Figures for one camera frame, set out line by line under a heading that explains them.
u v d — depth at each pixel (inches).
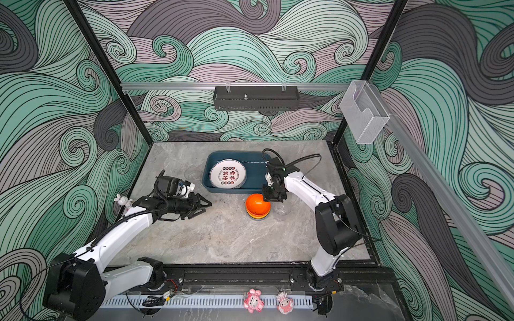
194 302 27.4
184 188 30.0
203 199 30.0
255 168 43.2
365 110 30.8
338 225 18.0
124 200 34.4
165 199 24.4
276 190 29.2
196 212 29.3
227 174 40.7
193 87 75.1
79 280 15.3
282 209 35.6
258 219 33.8
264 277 30.0
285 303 25.9
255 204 34.5
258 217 33.4
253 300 26.0
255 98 37.6
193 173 39.8
